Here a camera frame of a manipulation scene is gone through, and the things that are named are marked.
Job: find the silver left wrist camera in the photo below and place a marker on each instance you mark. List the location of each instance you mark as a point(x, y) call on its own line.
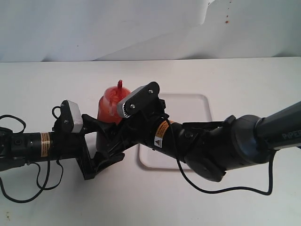
point(71, 117)

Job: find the red sauce squeeze bottle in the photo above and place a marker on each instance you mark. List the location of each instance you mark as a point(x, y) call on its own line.
point(107, 113)

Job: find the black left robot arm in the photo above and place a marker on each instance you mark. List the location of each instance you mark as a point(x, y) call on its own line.
point(18, 149)

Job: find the white rectangular plastic tray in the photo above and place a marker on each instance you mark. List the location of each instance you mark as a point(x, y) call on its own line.
point(181, 108)

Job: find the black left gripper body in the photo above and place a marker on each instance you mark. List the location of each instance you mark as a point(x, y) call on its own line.
point(72, 146)

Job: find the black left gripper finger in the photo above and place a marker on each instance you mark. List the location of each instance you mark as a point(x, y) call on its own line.
point(103, 161)
point(91, 124)

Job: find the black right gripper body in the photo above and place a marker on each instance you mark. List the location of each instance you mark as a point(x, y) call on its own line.
point(136, 128)

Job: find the white backdrop sheet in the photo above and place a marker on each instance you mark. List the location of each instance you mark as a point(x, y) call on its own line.
point(112, 30)

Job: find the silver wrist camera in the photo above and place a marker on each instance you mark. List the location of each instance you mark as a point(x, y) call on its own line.
point(137, 100)
point(71, 117)

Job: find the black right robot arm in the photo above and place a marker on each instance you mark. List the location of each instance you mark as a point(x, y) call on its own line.
point(211, 149)

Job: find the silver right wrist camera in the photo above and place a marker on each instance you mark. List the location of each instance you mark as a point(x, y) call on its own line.
point(137, 100)

